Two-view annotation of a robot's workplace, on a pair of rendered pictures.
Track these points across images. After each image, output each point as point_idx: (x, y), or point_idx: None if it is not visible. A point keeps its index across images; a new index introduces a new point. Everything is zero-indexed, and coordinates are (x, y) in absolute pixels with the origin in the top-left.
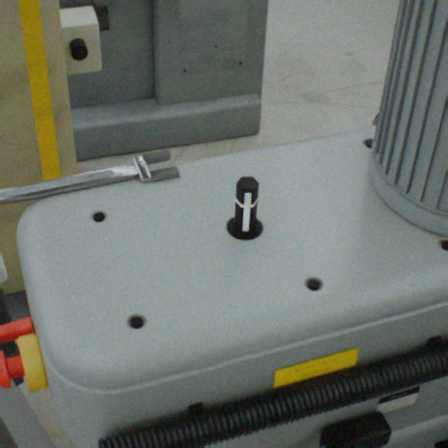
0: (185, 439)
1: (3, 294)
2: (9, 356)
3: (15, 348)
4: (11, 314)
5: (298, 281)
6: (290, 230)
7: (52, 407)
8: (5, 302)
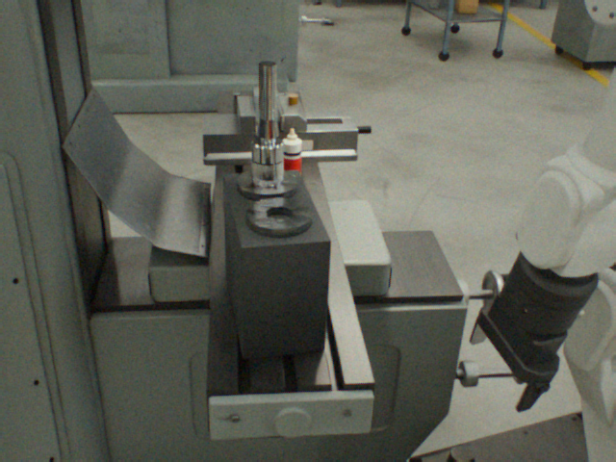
0: None
1: (520, 258)
2: (495, 297)
3: (487, 307)
4: (502, 299)
5: None
6: None
7: None
8: (514, 264)
